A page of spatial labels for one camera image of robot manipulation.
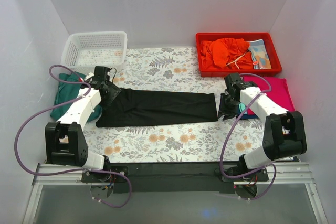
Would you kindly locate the teal green folded shirt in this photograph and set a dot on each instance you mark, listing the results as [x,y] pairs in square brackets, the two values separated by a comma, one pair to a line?
[67,92]

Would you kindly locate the navy blue folded shirt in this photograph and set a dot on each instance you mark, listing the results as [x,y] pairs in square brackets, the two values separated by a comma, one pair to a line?
[249,115]

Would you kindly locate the black t shirt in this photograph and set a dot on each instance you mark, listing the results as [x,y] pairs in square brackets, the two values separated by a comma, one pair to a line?
[156,108]

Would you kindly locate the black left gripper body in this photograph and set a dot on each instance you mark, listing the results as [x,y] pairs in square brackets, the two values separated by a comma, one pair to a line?
[111,94]

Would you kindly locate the white plastic basket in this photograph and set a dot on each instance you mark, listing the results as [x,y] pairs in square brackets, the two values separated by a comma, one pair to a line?
[84,51]

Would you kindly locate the floral patterned table mat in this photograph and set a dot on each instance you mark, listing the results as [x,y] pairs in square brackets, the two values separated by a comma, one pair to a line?
[172,69]

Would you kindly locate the red plastic bin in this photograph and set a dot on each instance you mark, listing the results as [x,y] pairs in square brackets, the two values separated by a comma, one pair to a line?
[276,67]

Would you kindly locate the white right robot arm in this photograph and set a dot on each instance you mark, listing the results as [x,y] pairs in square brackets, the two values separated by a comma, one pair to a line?
[284,132]

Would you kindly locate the magenta folded shirt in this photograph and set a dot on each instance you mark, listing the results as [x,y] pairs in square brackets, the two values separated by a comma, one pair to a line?
[279,92]

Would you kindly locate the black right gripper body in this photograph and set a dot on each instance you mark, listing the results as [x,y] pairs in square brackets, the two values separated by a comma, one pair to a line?
[226,104]

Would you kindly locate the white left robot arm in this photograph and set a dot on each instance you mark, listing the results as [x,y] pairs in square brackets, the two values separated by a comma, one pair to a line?
[65,140]

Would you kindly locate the aluminium mounting rail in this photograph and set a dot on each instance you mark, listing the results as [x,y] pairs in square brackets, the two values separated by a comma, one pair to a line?
[173,193]

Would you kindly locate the patterned pastel cloth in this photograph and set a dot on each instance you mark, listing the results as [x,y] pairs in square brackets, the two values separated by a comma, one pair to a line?
[259,54]

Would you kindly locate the turquoise folded shirt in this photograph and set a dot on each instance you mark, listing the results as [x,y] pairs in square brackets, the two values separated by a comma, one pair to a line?
[241,107]

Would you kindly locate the orange crumpled shirt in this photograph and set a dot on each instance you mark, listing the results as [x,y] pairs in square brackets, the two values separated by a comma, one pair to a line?
[226,54]

